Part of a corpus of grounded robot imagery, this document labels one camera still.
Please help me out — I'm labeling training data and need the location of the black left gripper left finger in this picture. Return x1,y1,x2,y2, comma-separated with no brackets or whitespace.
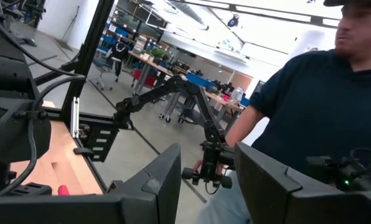
106,142,182,224

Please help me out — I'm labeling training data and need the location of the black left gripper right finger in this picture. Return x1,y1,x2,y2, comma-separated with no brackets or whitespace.
234,142,303,224

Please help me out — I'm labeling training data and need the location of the office chair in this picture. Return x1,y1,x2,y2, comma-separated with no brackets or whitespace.
91,40,129,91

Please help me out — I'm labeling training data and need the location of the person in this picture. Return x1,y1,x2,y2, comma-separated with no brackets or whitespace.
194,0,371,224

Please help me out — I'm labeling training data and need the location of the small red knob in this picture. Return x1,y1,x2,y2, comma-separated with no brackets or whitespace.
57,184,71,197

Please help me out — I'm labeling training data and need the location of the clear water jug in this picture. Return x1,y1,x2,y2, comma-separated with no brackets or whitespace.
231,86,246,103

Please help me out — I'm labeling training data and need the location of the red storage bin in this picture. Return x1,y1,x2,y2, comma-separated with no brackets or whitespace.
131,68,162,88

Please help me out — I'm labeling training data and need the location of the blue storage bin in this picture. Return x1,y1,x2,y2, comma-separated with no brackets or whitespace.
185,72,218,90

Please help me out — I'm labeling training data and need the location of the wooden work table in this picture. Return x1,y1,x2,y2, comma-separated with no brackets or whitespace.
128,49,247,131

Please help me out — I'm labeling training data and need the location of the green potted plant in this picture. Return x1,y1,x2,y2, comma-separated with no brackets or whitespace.
149,47,168,65

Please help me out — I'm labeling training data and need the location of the black table frame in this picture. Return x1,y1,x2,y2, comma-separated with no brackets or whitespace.
32,0,126,194

